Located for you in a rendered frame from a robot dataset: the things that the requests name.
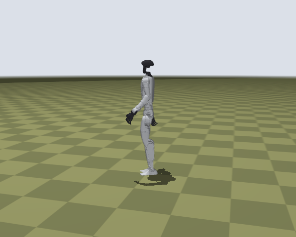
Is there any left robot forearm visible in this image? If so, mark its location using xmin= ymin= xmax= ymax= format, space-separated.
xmin=132 ymin=95 xmax=149 ymax=113

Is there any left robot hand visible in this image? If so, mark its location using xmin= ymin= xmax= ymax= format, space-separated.
xmin=126 ymin=111 xmax=138 ymax=124

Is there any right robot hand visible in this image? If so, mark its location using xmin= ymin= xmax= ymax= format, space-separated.
xmin=151 ymin=117 xmax=158 ymax=126

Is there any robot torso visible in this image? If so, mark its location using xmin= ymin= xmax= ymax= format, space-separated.
xmin=141 ymin=75 xmax=154 ymax=119

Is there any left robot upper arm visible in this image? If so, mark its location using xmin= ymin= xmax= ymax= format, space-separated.
xmin=142 ymin=78 xmax=150 ymax=100

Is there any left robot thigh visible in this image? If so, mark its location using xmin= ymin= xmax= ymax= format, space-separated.
xmin=140 ymin=114 xmax=154 ymax=148

